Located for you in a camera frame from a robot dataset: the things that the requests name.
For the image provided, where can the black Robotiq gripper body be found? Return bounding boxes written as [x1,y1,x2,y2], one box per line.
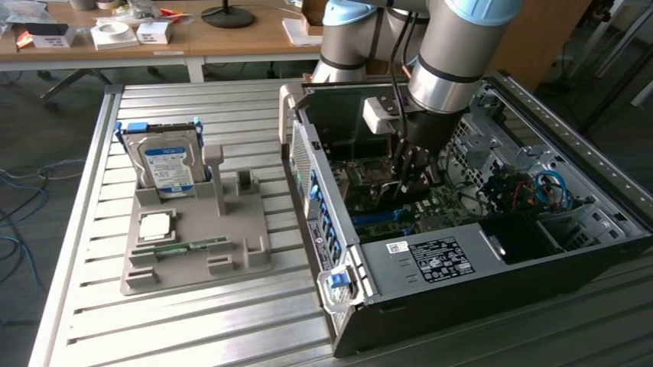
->
[401,109,470,157]

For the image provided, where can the metal CPU socket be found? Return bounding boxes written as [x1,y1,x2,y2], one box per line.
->
[355,158,397,181]

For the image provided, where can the green motherboard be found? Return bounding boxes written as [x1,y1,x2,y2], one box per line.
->
[326,151,486,244]

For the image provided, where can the grey metal disk bay cage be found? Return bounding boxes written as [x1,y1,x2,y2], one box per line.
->
[443,114,517,192]

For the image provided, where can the blue expansion slot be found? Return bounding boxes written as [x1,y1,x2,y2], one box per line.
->
[354,209,414,227]

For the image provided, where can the grey power supply unit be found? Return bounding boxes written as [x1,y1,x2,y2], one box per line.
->
[357,223,506,297]

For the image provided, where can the wooden cabinet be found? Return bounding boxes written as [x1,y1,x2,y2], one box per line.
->
[474,0,593,93]

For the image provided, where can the white paper sheets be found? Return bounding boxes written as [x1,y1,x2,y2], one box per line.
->
[282,18,323,47]

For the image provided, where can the brown cardboard box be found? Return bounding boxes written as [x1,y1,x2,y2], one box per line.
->
[301,0,329,27]

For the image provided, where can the black open PC case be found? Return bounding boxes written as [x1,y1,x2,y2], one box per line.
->
[279,70,653,359]

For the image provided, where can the wooden desk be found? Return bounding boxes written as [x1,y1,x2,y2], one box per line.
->
[0,0,206,83]
[188,0,409,83]

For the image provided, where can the grey plastic parts rack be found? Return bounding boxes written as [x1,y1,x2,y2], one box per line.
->
[119,143,275,297]

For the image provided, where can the hard disk in blue caddy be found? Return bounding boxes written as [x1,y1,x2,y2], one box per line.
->
[112,118,214,200]

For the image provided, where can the green RAM stick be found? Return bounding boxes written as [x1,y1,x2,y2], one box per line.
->
[151,236,230,256]

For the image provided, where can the black round lamp base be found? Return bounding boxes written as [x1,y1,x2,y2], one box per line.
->
[200,0,256,29]

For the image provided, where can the silver CPU chip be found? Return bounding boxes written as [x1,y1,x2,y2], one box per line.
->
[136,213,179,243]

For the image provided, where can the small white cardboard box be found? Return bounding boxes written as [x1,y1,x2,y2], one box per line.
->
[136,21,172,45]

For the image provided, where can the white box with tape roll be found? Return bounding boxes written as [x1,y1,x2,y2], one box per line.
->
[90,21,140,51]

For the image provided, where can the white box with black lid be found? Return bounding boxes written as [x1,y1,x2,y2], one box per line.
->
[24,22,78,49]

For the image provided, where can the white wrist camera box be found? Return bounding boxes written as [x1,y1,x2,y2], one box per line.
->
[361,95,415,135]

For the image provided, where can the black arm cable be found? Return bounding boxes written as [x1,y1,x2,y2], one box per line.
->
[389,7,421,139]

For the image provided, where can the blue wire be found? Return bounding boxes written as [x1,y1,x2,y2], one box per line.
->
[533,170,573,211]

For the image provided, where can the grey floor cable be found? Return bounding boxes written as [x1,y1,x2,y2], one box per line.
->
[0,158,87,181]

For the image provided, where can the black floor cable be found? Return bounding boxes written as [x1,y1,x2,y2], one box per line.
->
[0,186,49,227]

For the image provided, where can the blue floor cable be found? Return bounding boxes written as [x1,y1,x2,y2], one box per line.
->
[0,235,43,295]

